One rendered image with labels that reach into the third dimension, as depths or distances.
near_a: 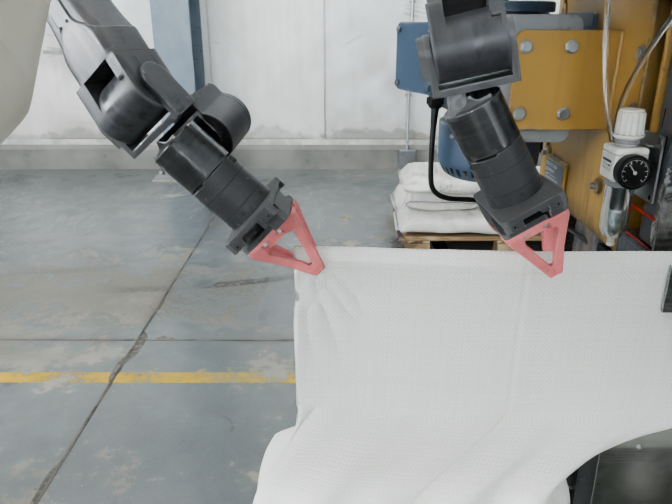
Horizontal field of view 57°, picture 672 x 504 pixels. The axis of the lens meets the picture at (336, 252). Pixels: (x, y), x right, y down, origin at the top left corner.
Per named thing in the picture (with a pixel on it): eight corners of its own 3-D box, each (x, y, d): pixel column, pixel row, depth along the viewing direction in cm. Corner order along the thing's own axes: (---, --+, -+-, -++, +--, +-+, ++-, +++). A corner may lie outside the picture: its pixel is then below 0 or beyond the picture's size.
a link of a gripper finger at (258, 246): (341, 234, 70) (281, 178, 68) (343, 258, 64) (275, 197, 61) (301, 273, 72) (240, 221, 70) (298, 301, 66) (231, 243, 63)
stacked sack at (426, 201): (404, 214, 357) (405, 188, 351) (404, 185, 418) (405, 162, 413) (478, 216, 352) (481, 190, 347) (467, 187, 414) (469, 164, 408)
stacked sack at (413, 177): (399, 197, 344) (400, 173, 339) (397, 179, 383) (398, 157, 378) (520, 199, 340) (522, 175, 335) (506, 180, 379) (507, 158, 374)
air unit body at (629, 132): (603, 254, 69) (626, 112, 63) (587, 239, 73) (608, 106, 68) (644, 254, 69) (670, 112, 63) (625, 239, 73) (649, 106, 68)
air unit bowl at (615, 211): (603, 240, 70) (612, 187, 67) (593, 231, 72) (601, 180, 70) (630, 240, 70) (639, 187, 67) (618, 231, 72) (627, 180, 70)
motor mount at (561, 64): (454, 144, 82) (463, 14, 77) (446, 135, 89) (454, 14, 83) (667, 144, 82) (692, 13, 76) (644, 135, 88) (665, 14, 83)
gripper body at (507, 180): (532, 179, 67) (505, 119, 64) (572, 206, 57) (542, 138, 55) (479, 208, 68) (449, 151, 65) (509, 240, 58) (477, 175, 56)
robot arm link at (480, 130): (440, 114, 56) (498, 84, 55) (437, 96, 62) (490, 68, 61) (471, 177, 59) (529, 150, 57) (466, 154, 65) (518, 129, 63)
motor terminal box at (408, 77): (428, 115, 82) (433, 22, 78) (390, 105, 90) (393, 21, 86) (479, 111, 85) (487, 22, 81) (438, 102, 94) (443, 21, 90)
